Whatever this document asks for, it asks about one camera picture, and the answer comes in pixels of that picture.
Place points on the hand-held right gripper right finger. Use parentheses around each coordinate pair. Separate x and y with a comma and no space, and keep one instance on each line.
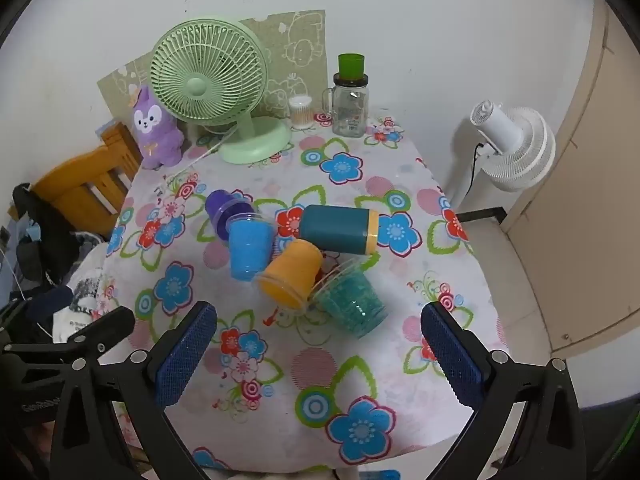
(454,357)

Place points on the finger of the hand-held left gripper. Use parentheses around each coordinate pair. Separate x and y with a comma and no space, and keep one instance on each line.
(107,327)

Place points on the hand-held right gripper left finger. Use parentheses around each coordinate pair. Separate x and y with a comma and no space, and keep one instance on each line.
(184,357)

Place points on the teal clear textured cup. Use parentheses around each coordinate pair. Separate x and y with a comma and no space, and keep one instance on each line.
(352,305)

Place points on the blue plastic cup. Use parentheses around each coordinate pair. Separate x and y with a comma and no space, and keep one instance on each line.
(250,255)

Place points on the orange plastic cup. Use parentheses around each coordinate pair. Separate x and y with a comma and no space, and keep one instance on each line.
(292,272)

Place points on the purple plastic cup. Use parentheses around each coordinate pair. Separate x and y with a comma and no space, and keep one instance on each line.
(220,207)

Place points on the dark teal yellow-rimmed cup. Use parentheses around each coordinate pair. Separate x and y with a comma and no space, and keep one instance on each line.
(335,227)

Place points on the green plastic cup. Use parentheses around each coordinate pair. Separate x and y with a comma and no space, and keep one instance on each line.
(351,66)

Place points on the floral tablecloth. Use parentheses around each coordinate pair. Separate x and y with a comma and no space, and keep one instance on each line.
(350,370)

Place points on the pile of clothes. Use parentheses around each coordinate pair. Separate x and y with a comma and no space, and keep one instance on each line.
(45,240)

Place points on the beige wooden door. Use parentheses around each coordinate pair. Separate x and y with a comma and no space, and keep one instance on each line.
(590,210)

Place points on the purple plush toy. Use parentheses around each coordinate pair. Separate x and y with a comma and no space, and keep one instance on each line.
(155,130)

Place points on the white floor fan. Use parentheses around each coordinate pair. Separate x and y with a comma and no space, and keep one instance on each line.
(520,150)

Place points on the green desk fan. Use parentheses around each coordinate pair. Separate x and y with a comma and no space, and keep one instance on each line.
(207,80)

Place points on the glass mug with black lid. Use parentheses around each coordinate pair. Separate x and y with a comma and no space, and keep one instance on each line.
(350,110)

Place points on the clear cotton swab container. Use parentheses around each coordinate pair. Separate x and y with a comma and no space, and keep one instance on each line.
(301,112)

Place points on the green cartoon wall sheet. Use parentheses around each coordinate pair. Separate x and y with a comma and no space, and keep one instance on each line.
(300,50)

